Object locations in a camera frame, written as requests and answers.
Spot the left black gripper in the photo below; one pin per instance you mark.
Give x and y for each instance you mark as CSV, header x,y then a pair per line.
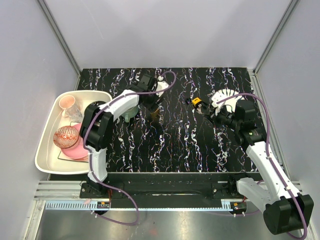
x,y
153,105

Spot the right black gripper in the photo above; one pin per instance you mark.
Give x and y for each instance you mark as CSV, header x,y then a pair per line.
x,y
212,117

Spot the brass padlock silver shackle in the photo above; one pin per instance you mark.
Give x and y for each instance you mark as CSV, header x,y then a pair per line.
x,y
155,113

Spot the yellow padlock black shackle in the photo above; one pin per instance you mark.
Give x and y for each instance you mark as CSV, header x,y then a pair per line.
x,y
195,102

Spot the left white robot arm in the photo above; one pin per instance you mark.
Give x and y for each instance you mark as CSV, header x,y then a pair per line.
x,y
98,121

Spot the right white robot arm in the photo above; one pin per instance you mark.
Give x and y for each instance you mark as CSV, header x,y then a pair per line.
x,y
283,207

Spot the green ceramic mug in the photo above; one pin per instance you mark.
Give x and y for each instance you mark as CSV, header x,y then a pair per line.
x,y
130,113

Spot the blue striped white plate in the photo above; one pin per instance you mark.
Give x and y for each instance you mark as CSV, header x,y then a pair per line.
x,y
229,93

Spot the black bowl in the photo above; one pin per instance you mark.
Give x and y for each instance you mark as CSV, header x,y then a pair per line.
x,y
97,103

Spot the clear drinking glass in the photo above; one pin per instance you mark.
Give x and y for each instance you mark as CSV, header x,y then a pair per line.
x,y
73,112

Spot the pink plastic cup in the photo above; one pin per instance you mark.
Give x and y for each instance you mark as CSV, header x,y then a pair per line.
x,y
66,102

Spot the pink plate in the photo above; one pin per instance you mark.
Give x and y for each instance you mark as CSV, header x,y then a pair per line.
x,y
77,153

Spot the red patterned bowl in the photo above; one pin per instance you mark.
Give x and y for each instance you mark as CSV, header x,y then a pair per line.
x,y
66,137

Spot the cream plastic tray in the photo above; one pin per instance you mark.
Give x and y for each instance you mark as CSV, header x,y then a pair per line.
x,y
49,158

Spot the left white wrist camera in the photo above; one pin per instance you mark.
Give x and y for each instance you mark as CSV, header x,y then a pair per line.
x,y
161,84

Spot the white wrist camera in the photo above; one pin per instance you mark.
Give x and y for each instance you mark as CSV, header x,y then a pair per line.
x,y
161,84
230,104

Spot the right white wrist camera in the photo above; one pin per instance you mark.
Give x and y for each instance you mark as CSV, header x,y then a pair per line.
x,y
230,104

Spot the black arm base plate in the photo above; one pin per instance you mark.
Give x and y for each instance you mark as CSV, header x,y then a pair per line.
x,y
167,191

